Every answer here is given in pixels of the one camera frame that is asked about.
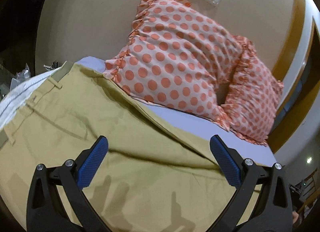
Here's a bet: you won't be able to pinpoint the khaki pants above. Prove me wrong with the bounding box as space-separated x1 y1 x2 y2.
1 62 235 231

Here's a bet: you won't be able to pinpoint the left polka dot pillow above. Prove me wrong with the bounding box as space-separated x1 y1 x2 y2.
104 0 242 130

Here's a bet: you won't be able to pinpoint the wooden door frame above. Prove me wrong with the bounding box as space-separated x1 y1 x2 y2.
268 0 319 154

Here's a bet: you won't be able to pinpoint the right polka dot pillow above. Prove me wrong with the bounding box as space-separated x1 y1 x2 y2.
222 36 284 145

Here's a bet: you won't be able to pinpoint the light blue bed sheet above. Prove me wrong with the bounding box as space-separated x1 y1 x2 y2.
75 56 278 168

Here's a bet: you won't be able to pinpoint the polka dot pillow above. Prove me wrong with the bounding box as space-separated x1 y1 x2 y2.
104 0 242 130
222 36 284 145

